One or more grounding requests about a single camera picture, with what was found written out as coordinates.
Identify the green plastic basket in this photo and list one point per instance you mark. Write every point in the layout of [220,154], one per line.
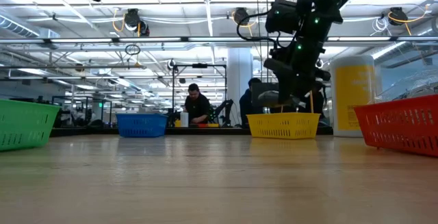
[24,124]

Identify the black sponge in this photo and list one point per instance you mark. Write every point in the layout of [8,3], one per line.
[414,85]

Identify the black aluminium table frame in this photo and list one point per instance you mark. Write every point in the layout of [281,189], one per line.
[205,132]

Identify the white background bottle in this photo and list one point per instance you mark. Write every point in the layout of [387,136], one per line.
[184,119]

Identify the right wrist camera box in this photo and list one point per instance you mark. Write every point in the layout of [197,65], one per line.
[280,16]

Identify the yellow plastic basket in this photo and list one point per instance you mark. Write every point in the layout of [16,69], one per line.
[284,124]

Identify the white yellow wipes canister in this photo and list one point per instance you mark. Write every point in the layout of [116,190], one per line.
[352,94]

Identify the background black rig frame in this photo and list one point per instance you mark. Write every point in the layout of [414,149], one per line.
[199,65]

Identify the red plastic basket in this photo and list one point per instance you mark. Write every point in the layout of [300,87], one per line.
[400,124]

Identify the background black robot arm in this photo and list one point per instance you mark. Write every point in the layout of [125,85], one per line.
[224,109]

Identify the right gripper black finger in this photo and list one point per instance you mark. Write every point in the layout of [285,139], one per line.
[308,90]
[287,90]

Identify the blue plastic basket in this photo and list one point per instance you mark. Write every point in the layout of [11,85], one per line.
[140,124]

